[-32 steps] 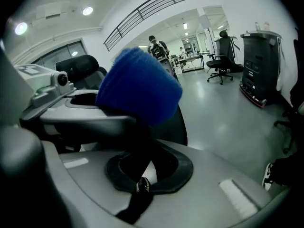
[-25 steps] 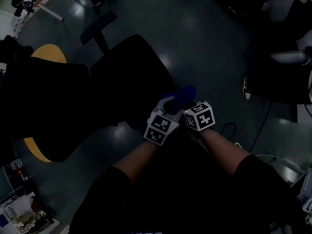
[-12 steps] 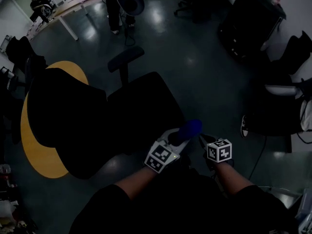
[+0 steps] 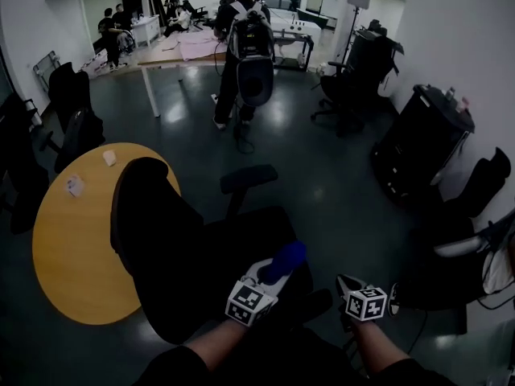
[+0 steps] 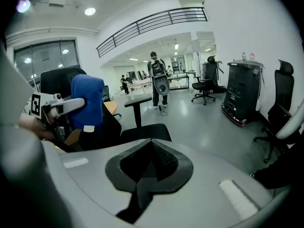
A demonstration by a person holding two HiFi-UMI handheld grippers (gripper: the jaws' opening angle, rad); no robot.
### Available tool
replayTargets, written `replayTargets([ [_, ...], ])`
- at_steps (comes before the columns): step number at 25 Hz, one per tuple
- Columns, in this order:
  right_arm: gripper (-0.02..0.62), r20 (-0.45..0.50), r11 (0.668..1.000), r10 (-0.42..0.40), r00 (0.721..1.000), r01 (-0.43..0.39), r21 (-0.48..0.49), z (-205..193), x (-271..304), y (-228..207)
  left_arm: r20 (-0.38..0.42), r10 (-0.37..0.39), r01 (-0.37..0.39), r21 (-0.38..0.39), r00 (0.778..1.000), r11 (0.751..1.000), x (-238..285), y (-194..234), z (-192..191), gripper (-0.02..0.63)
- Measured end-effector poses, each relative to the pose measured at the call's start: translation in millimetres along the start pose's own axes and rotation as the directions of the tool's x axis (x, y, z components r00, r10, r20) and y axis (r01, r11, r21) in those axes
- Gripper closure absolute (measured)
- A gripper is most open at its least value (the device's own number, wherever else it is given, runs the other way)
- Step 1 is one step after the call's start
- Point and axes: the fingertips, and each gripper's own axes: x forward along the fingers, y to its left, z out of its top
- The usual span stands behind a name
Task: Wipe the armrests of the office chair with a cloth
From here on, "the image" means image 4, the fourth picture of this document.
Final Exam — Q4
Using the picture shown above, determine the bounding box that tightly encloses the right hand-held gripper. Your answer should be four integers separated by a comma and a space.
336, 274, 388, 322

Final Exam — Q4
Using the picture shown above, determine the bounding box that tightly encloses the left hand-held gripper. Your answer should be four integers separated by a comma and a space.
225, 257, 297, 328

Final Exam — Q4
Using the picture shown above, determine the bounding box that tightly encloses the blue cloth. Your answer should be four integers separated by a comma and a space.
257, 240, 308, 285

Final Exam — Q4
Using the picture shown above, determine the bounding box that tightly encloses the person's left forearm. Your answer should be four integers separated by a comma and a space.
183, 317, 253, 372

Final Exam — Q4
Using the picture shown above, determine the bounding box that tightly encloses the person's right forearm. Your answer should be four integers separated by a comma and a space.
348, 318, 408, 378

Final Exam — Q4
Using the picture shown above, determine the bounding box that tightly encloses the pink cloth sheet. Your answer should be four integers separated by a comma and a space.
178, 30, 229, 62

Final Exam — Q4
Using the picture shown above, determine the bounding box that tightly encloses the person's black clothing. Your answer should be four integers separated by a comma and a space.
131, 326, 462, 386

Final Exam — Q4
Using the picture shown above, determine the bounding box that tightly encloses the black mesh office chair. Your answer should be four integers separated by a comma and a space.
109, 156, 335, 346

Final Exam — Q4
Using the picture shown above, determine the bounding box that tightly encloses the round wooden table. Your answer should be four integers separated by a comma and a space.
31, 142, 183, 326

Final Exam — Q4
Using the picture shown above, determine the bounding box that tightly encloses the white printed paper packet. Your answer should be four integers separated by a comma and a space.
64, 173, 86, 199

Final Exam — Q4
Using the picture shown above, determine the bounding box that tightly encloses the black tall equipment rack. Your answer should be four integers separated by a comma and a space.
344, 18, 404, 97

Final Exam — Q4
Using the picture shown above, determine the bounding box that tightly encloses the rectangular wooden table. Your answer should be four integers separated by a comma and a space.
137, 27, 231, 118

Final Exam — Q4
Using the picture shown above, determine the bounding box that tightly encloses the white cabinet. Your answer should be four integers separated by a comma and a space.
130, 14, 163, 48

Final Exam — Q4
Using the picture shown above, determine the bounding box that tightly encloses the whiteboard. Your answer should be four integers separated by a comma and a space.
319, 0, 344, 20

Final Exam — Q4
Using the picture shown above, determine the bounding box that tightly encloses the black frame bench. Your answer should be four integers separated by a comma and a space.
273, 27, 315, 72

